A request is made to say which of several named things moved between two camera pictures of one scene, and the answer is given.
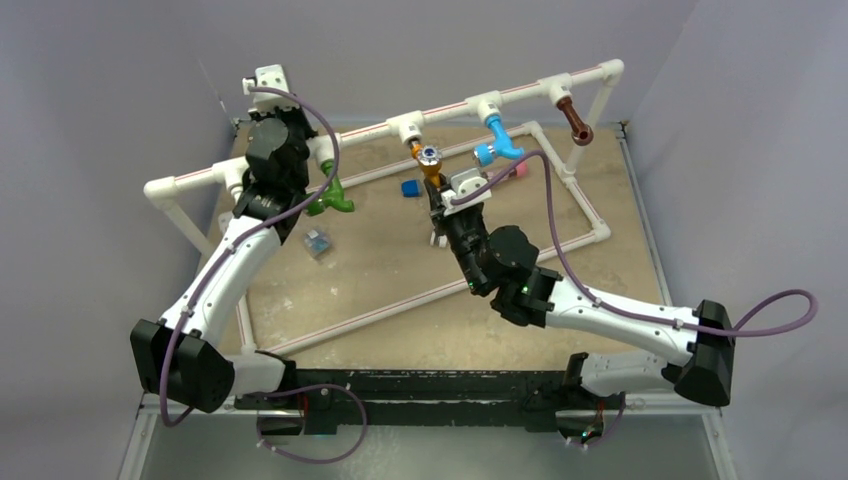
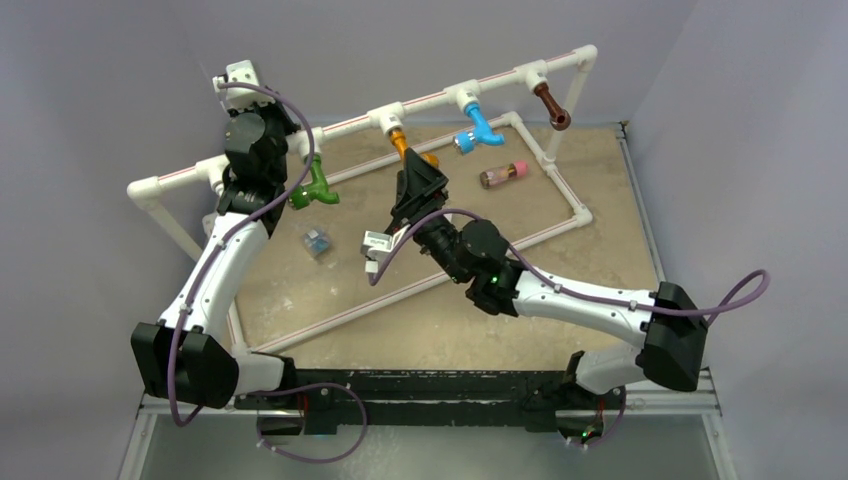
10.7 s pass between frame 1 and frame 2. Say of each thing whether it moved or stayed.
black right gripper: moved
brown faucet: moved
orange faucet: moved
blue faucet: moved
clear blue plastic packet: stayed
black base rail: stayed
